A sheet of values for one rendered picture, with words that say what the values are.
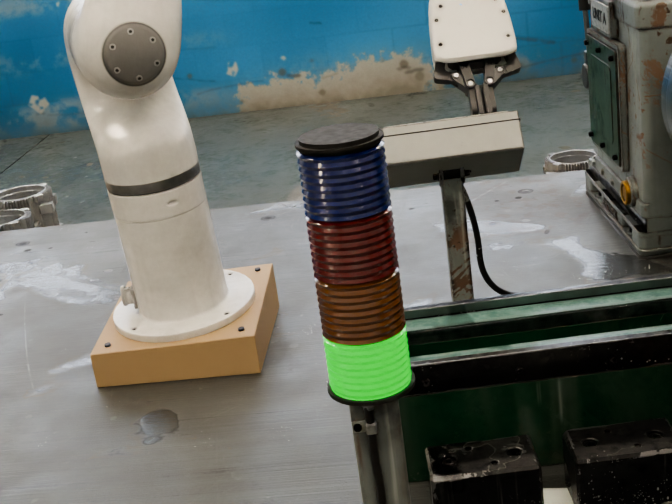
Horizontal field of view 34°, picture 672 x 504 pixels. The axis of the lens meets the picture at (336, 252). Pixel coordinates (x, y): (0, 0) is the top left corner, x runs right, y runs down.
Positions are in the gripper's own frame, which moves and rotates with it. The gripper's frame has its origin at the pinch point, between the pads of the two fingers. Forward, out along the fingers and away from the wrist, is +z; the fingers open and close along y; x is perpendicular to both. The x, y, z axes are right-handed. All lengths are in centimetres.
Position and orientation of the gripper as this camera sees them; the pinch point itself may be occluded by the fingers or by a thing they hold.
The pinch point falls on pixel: (483, 105)
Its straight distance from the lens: 133.5
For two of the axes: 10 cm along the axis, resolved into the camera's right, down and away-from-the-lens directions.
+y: 9.9, -1.3, -0.2
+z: 1.1, 9.4, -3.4
